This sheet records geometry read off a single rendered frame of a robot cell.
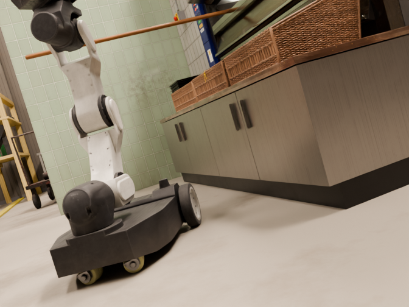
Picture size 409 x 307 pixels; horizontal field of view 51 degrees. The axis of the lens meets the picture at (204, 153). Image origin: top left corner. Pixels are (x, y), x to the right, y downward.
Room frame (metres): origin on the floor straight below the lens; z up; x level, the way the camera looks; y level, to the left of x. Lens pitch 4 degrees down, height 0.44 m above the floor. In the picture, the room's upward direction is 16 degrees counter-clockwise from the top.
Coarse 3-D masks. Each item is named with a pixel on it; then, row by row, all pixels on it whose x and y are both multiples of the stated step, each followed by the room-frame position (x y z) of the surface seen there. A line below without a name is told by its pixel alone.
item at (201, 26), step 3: (192, 6) 3.78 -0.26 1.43; (195, 6) 3.72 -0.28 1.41; (195, 9) 3.74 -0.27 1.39; (198, 9) 3.67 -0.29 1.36; (195, 12) 3.76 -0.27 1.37; (198, 12) 3.69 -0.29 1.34; (195, 15) 3.78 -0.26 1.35; (198, 15) 3.71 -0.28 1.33; (198, 21) 3.75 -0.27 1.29; (201, 21) 3.68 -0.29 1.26; (198, 24) 3.77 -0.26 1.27; (201, 24) 3.70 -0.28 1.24; (198, 27) 3.79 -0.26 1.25; (201, 27) 3.72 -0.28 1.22; (201, 30) 3.74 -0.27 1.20; (204, 30) 3.67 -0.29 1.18; (201, 33) 3.75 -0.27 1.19; (204, 33) 3.69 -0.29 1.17; (201, 36) 3.77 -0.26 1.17
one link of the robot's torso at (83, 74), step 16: (80, 32) 1.83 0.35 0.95; (96, 48) 1.93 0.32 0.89; (64, 64) 1.93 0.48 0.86; (80, 64) 1.87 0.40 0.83; (96, 64) 1.92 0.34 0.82; (80, 80) 1.87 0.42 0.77; (96, 80) 1.91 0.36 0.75; (80, 96) 1.86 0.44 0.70; (96, 96) 1.85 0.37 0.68; (80, 112) 1.84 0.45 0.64; (96, 112) 1.83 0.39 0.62; (80, 128) 1.86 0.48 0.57; (96, 128) 1.87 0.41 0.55
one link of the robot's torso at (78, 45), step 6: (72, 24) 1.82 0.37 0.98; (78, 30) 1.83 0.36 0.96; (78, 36) 1.84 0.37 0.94; (72, 42) 1.82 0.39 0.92; (78, 42) 1.85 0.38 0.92; (84, 42) 1.89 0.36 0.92; (54, 48) 1.86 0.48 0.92; (60, 48) 1.83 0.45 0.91; (66, 48) 1.85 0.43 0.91; (72, 48) 1.88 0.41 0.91; (78, 48) 1.90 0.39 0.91
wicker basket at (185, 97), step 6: (186, 84) 2.96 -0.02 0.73; (180, 90) 3.14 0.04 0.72; (186, 90) 3.02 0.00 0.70; (192, 90) 2.90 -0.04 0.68; (174, 96) 3.33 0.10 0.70; (180, 96) 3.19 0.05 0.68; (186, 96) 3.07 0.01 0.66; (192, 96) 2.94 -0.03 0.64; (174, 102) 3.39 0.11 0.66; (180, 102) 3.24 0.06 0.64; (186, 102) 3.09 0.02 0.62; (192, 102) 2.97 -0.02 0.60; (180, 108) 3.28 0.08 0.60
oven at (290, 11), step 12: (216, 0) 3.58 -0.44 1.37; (228, 0) 3.57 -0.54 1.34; (252, 0) 2.83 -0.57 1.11; (312, 0) 2.24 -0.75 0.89; (372, 0) 1.85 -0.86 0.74; (384, 0) 1.80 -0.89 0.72; (396, 0) 1.82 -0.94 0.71; (408, 0) 1.83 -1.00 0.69; (204, 12) 3.65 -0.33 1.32; (240, 12) 3.06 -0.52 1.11; (288, 12) 2.47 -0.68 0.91; (384, 12) 1.81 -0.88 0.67; (396, 12) 1.81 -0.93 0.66; (408, 12) 1.83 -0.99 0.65; (228, 24) 3.34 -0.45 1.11; (372, 24) 1.89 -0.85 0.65; (384, 24) 1.82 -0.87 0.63; (396, 24) 1.81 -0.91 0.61; (408, 24) 1.82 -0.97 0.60; (216, 36) 3.60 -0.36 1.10; (252, 36) 2.96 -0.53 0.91; (216, 48) 3.62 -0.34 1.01
